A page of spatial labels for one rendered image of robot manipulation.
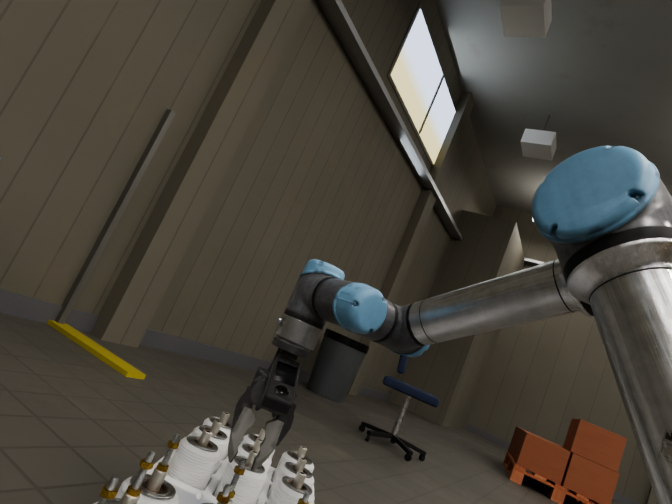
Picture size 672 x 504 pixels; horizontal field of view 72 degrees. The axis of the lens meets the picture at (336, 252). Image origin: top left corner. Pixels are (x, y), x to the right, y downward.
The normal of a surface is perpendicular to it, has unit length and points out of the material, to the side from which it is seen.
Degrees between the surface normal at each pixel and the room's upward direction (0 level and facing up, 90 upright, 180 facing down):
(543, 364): 90
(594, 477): 90
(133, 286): 90
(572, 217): 84
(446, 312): 108
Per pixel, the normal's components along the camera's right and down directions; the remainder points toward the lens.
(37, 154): 0.82, 0.25
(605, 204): -0.70, -0.52
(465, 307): -0.70, -0.09
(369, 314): 0.59, 0.10
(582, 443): -0.32, -0.31
